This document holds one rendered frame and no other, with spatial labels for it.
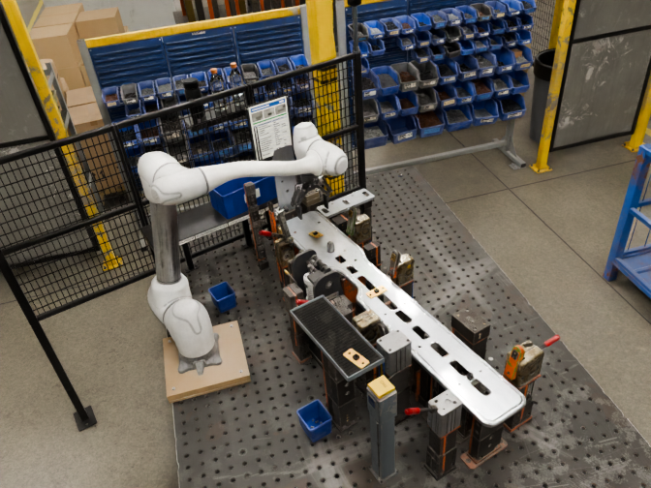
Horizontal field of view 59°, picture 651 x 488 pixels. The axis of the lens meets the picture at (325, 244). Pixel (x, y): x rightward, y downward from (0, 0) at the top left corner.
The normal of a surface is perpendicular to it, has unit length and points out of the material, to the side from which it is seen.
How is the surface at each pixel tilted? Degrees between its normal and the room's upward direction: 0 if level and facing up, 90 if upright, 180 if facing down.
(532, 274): 0
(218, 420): 0
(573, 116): 90
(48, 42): 90
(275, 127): 90
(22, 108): 91
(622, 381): 0
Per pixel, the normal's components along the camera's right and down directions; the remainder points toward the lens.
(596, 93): 0.35, 0.54
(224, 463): -0.07, -0.80
